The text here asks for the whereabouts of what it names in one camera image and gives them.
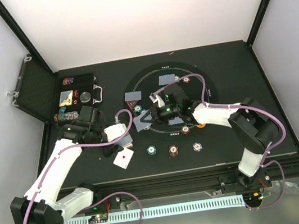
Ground face-up ace card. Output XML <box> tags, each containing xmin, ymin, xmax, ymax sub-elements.
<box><xmin>113</xmin><ymin>148</ymin><xmax>134</xmax><ymax>170</ymax></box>

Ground deck of playing cards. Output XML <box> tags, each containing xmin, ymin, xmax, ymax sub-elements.
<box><xmin>117</xmin><ymin>134</ymin><xmax>133</xmax><ymax>148</ymax></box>

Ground red triangular all-in button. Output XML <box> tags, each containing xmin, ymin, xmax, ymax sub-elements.
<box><xmin>126</xmin><ymin>100</ymin><xmax>138</xmax><ymax>110</ymax></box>

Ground red chip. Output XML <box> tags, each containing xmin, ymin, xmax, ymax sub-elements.
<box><xmin>183</xmin><ymin>77</ymin><xmax>191</xmax><ymax>83</ymax></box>
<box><xmin>181</xmin><ymin>125</ymin><xmax>191</xmax><ymax>135</ymax></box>

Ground teal poker chip stack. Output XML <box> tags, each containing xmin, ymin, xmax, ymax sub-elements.
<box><xmin>147</xmin><ymin>145</ymin><xmax>157</xmax><ymax>156</ymax></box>

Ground red-brown poker chip stack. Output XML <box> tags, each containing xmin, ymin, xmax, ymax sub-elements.
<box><xmin>169</xmin><ymin>145</ymin><xmax>179</xmax><ymax>157</ymax></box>

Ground purple poker chip stack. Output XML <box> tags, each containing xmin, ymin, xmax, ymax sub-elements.
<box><xmin>192</xmin><ymin>143</ymin><xmax>203</xmax><ymax>152</ymax></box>

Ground orange round blind button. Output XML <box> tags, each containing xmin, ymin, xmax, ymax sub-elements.
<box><xmin>196</xmin><ymin>124</ymin><xmax>206</xmax><ymax>129</ymax></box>

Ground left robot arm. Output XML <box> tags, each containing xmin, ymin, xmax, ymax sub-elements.
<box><xmin>10</xmin><ymin>106</ymin><xmax>133</xmax><ymax>224</ymax></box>

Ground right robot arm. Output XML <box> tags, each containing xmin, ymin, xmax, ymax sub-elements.
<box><xmin>133</xmin><ymin>84</ymin><xmax>286</xmax><ymax>190</ymax></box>

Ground round black poker mat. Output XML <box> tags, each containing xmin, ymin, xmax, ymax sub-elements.
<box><xmin>117</xmin><ymin>54</ymin><xmax>225</xmax><ymax>150</ymax></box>

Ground clear dealer button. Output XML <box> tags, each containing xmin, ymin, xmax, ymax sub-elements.
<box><xmin>79</xmin><ymin>92</ymin><xmax>92</xmax><ymax>103</ymax></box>

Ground chips row in case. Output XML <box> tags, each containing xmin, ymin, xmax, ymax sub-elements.
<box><xmin>53</xmin><ymin>107</ymin><xmax>79</xmax><ymax>122</ymax></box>

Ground red die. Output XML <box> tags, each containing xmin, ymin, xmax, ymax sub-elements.
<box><xmin>74</xmin><ymin>90</ymin><xmax>79</xmax><ymax>98</ymax></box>

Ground card box in case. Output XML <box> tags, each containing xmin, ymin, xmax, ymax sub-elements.
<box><xmin>59</xmin><ymin>90</ymin><xmax>74</xmax><ymax>107</ymax></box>

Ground purple chips in case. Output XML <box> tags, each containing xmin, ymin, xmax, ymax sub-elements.
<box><xmin>62</xmin><ymin>77</ymin><xmax>74</xmax><ymax>85</ymax></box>

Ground light blue slotted strip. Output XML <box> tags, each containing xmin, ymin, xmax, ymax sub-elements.
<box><xmin>65</xmin><ymin>195</ymin><xmax>245</xmax><ymax>224</ymax></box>

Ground black poker chip case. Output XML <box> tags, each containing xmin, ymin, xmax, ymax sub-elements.
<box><xmin>8</xmin><ymin>54</ymin><xmax>97</xmax><ymax>124</ymax></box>

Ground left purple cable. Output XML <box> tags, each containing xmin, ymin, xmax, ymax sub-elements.
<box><xmin>3</xmin><ymin>108</ymin><xmax>151</xmax><ymax>224</ymax></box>

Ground purple cable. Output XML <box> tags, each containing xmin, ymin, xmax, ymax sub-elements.
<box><xmin>3</xmin><ymin>108</ymin><xmax>151</xmax><ymax>224</ymax></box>
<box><xmin>150</xmin><ymin>60</ymin><xmax>298</xmax><ymax>224</ymax></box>

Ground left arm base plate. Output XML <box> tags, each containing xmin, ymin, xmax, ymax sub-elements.
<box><xmin>84</xmin><ymin>193</ymin><xmax>121</xmax><ymax>212</ymax></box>

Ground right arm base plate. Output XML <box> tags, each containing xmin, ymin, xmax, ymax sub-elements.
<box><xmin>218</xmin><ymin>170</ymin><xmax>271</xmax><ymax>193</ymax></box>

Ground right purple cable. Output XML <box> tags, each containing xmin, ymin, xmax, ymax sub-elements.
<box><xmin>150</xmin><ymin>60</ymin><xmax>298</xmax><ymax>224</ymax></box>

